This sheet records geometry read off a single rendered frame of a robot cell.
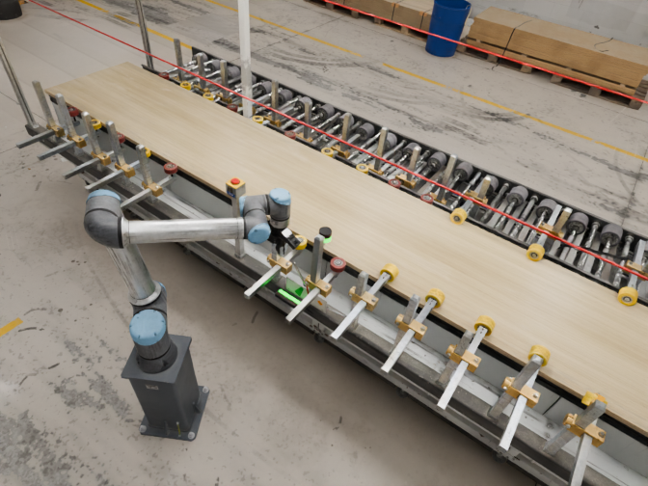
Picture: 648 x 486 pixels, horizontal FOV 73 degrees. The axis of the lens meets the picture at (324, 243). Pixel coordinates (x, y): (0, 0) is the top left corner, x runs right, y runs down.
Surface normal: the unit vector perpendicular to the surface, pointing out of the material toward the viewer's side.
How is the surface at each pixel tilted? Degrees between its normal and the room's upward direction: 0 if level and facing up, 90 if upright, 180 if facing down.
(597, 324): 0
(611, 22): 90
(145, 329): 5
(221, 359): 0
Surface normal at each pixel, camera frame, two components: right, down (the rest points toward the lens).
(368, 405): 0.08, -0.71
